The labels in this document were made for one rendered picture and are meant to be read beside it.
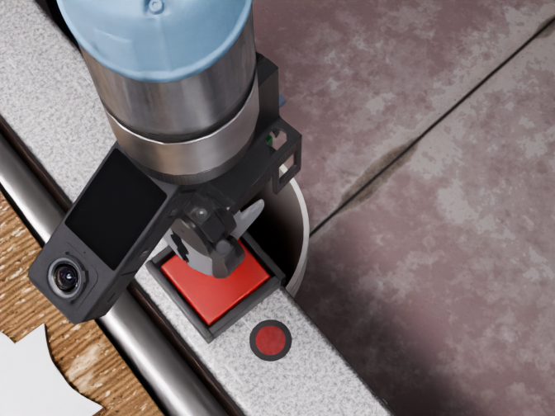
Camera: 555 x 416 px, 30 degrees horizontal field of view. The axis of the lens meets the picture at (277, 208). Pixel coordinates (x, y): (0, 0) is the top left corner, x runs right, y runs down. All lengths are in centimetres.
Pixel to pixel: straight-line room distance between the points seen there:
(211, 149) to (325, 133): 136
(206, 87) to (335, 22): 152
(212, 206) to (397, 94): 132
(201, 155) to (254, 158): 10
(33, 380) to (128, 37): 41
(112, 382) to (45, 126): 22
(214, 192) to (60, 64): 34
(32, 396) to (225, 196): 25
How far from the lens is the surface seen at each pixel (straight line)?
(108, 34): 39
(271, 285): 77
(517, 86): 192
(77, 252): 56
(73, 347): 77
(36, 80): 88
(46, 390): 76
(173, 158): 49
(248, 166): 58
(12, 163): 85
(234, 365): 78
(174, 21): 38
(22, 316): 79
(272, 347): 78
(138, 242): 54
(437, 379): 172
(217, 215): 58
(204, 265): 65
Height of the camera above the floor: 167
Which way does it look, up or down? 70 degrees down
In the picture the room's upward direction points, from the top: 2 degrees counter-clockwise
